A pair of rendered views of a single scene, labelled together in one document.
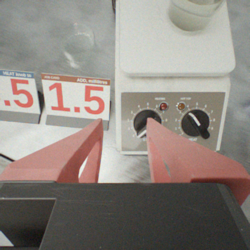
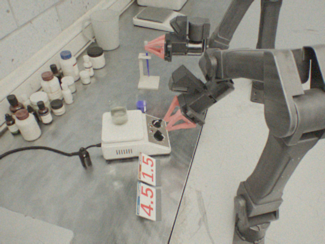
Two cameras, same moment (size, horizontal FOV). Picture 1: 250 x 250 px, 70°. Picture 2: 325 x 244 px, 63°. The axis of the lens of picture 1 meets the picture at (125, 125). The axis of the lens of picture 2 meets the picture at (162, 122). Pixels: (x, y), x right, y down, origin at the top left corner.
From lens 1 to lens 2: 0.66 m
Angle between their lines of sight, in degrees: 48
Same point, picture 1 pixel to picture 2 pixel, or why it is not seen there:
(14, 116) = (158, 201)
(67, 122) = (158, 175)
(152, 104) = (151, 133)
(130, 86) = (145, 139)
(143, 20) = (121, 132)
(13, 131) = (166, 201)
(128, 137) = (164, 144)
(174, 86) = (144, 126)
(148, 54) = (136, 130)
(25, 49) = (116, 205)
